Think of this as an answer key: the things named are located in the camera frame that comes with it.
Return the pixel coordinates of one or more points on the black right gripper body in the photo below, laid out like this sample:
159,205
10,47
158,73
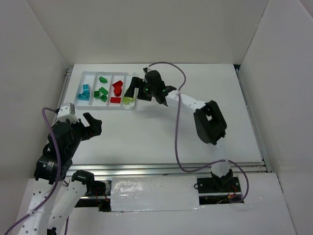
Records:
138,87

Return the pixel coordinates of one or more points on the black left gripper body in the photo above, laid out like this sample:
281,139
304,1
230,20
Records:
83,128

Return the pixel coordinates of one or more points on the red flower print lego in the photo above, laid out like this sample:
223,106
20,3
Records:
117,91

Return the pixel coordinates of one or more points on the lime 2x2 lego brick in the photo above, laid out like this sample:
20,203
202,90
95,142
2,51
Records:
126,100

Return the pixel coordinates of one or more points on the red 2x4 lego brick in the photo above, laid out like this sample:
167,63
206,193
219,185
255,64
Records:
115,100

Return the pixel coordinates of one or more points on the small green 2x2 lego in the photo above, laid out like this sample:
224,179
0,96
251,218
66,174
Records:
103,98

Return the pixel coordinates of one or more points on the dark green 2x4 lego brick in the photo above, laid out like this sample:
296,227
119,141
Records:
103,91

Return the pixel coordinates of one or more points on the green slope lego piece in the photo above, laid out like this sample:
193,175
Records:
103,80

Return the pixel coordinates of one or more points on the teal 2x4 lego brick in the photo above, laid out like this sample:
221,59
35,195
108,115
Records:
84,96

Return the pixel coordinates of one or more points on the teal frog lily lego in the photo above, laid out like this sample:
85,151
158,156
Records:
86,88

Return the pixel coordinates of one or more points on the red half-round lego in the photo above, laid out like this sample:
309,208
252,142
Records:
119,83

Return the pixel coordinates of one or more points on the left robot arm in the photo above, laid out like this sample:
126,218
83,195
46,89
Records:
45,216

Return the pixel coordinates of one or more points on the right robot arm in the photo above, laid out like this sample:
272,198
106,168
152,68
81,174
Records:
209,122

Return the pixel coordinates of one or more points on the white divided sorting tray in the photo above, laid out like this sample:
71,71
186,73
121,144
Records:
92,78

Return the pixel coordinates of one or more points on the white foil-taped panel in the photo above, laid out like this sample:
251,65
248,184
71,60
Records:
165,193

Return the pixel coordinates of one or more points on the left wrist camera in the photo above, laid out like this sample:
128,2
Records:
67,112

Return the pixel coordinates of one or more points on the right side table rail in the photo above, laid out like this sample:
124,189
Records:
259,141

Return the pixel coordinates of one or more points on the aluminium table rail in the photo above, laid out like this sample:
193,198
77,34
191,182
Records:
108,171

